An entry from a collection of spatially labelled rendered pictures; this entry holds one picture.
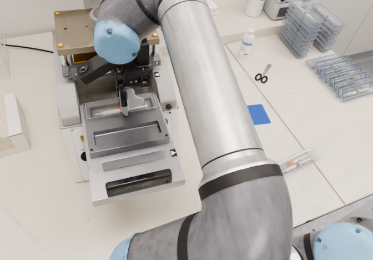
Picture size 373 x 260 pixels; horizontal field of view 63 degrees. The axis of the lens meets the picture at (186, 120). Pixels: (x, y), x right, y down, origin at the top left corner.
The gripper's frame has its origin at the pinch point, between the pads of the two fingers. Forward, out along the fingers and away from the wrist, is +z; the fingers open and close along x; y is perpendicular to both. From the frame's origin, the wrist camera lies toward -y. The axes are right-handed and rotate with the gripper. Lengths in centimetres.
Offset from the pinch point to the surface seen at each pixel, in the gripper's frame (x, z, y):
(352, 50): 96, 85, 204
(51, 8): 77, 16, -18
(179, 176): -22.6, 3.9, 9.8
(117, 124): -5.3, 1.5, -1.9
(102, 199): -23.7, 4.1, -8.7
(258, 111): 8, 25, 53
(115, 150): -12.5, 2.6, -3.9
